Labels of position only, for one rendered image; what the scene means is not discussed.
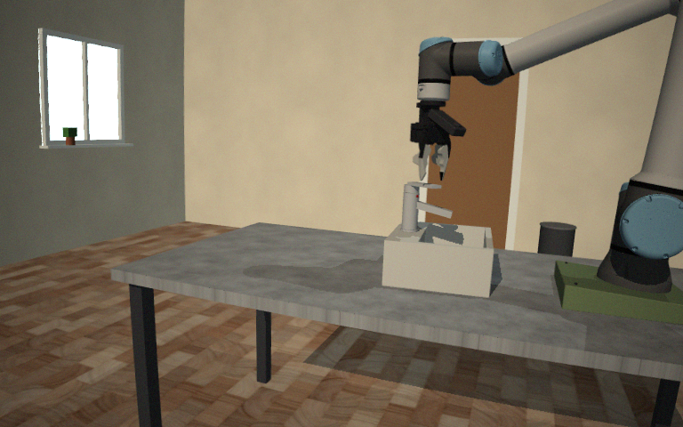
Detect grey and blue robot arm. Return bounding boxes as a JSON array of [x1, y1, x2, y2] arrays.
[[417, 0, 683, 293]]

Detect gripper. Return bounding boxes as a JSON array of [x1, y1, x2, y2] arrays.
[[410, 101, 451, 181]]

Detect beige rectangular sink basin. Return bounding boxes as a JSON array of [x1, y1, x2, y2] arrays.
[[382, 222, 494, 298]]

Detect grey mixer tap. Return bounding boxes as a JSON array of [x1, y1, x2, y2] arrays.
[[400, 181, 452, 232]]

